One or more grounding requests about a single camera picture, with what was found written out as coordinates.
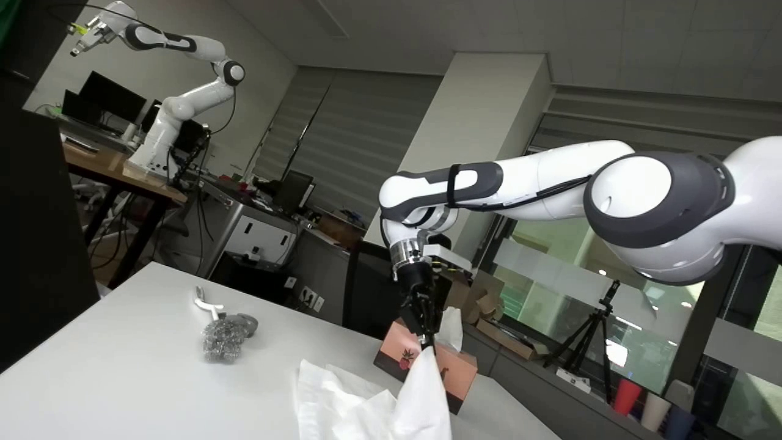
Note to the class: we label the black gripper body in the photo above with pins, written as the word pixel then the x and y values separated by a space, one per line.
pixel 416 283

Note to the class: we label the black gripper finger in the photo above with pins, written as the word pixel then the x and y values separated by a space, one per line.
pixel 430 328
pixel 412 319

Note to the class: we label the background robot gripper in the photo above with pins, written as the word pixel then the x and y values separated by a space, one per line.
pixel 92 35

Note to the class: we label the white tissue sheet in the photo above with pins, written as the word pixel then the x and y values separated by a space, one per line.
pixel 423 398

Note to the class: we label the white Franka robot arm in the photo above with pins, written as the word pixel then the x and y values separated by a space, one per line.
pixel 553 173

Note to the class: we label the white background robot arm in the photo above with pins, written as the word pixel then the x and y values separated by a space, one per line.
pixel 185 97

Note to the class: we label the white tissue in box slot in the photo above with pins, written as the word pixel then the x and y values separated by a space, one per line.
pixel 450 328

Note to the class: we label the orange tissue box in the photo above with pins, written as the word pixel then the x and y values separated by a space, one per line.
pixel 463 370

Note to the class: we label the crumpled white tissue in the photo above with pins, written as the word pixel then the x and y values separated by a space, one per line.
pixel 382 416

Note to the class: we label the flat white tissue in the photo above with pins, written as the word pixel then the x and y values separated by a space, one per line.
pixel 327 403

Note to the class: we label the black office chair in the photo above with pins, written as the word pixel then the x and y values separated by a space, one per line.
pixel 367 283

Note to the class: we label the stacked cardboard boxes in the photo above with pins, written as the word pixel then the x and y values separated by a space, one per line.
pixel 482 306

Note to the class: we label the large black monitor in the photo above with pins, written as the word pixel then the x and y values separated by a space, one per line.
pixel 114 96

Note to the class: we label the wooden desk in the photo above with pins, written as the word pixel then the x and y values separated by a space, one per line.
pixel 107 167

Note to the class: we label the small dark monitor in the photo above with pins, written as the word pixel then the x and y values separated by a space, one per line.
pixel 295 190

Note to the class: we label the white drawer cabinet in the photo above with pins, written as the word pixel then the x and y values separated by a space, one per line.
pixel 257 234

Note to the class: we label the dark partition panel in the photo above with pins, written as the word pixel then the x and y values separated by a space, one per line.
pixel 38 227

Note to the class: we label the red cup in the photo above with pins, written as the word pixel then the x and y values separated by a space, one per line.
pixel 626 397

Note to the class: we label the white cup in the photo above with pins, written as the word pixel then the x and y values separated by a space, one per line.
pixel 657 410

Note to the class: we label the blue cup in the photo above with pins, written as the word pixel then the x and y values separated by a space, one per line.
pixel 675 422

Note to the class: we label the grey blinds over window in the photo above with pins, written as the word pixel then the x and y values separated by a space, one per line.
pixel 652 117

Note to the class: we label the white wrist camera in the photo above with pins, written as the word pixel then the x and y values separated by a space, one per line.
pixel 448 259

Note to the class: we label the black camera tripod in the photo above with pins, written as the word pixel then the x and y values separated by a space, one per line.
pixel 589 333

